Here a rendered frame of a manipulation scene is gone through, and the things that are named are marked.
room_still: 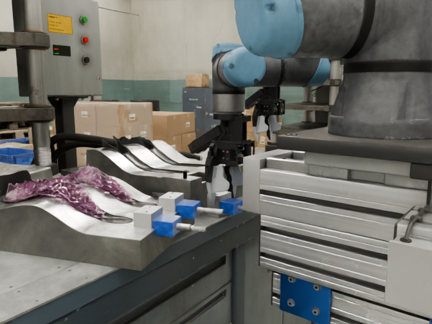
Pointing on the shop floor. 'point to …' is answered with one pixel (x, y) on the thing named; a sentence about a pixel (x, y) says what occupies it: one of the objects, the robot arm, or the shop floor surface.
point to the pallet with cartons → (174, 128)
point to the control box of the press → (65, 61)
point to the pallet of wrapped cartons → (111, 121)
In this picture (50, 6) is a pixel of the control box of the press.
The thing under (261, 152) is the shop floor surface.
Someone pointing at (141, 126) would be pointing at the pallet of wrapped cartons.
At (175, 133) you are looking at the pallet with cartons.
